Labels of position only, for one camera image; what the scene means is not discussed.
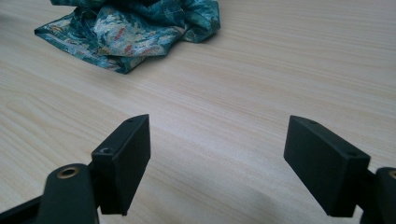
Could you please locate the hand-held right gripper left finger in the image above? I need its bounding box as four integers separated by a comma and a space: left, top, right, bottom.
91, 113, 151, 217

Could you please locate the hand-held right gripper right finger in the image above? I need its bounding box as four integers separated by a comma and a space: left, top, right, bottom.
283, 115, 372, 218

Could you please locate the teal floral print shirt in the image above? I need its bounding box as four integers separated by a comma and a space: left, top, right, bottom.
34, 0, 221, 75

